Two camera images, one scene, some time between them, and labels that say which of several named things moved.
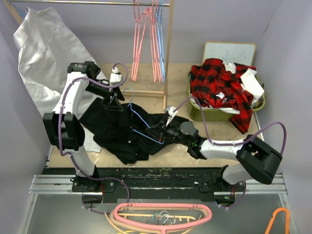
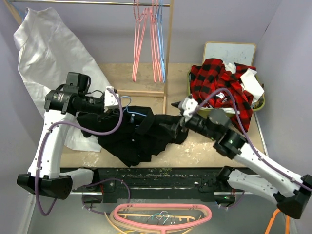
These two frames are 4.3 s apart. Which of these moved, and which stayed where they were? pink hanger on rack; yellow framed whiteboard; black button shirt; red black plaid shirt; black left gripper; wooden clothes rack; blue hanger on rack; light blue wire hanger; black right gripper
Moved: light blue wire hanger; black right gripper; black left gripper
Stayed: pink hanger on rack; black button shirt; yellow framed whiteboard; wooden clothes rack; red black plaid shirt; blue hanger on rack
